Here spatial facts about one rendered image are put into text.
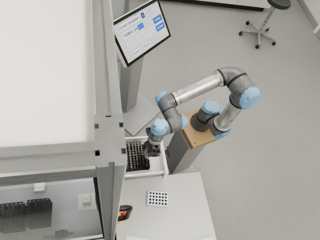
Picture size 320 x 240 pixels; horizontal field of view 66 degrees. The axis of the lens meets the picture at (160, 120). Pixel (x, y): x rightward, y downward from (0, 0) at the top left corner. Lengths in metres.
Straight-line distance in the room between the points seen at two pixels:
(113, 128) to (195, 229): 1.33
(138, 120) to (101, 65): 2.25
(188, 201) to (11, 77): 1.36
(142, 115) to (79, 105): 2.30
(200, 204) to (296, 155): 1.81
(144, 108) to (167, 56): 0.94
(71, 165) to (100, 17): 0.30
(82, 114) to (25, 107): 0.08
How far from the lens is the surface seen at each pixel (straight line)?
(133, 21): 1.90
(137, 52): 1.89
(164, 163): 1.50
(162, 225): 1.58
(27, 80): 0.44
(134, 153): 1.57
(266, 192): 2.83
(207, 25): 4.10
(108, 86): 0.40
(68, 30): 0.52
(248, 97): 1.28
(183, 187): 1.66
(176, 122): 1.19
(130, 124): 2.62
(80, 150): 0.34
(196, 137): 1.78
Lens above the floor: 2.30
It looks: 57 degrees down
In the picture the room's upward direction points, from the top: 19 degrees clockwise
